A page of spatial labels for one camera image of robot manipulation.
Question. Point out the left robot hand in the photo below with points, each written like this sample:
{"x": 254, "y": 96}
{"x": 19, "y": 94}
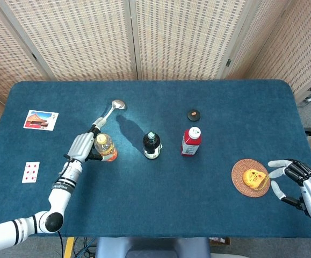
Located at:
{"x": 81, "y": 146}

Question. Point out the orange iced tea bottle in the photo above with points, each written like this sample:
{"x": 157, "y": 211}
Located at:
{"x": 105, "y": 145}

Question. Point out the red juice bottle white cap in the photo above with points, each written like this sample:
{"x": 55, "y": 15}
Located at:
{"x": 191, "y": 142}

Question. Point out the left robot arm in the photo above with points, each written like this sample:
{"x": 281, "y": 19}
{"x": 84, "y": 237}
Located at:
{"x": 61, "y": 199}

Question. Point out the red palace postcard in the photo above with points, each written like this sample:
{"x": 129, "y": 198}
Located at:
{"x": 41, "y": 120}

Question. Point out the diamonds playing card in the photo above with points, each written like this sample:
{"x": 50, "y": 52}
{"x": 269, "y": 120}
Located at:
{"x": 30, "y": 172}

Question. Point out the dark brown tea bottle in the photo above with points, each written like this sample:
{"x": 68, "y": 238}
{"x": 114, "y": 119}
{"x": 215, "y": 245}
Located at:
{"x": 151, "y": 143}

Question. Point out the woven rattan coaster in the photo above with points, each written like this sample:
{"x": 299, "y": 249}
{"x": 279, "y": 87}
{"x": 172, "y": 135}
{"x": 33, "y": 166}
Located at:
{"x": 238, "y": 177}

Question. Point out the blue table cloth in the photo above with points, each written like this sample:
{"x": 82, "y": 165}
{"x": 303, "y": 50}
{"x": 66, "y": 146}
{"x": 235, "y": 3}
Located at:
{"x": 155, "y": 193}

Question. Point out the black screen hinge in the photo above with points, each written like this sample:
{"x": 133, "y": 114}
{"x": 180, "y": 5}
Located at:
{"x": 228, "y": 62}
{"x": 34, "y": 57}

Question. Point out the black round lid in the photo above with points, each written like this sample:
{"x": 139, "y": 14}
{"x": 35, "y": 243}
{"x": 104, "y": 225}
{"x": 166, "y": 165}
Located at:
{"x": 193, "y": 115}

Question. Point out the grey robot torso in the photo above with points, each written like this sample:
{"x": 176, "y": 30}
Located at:
{"x": 155, "y": 248}

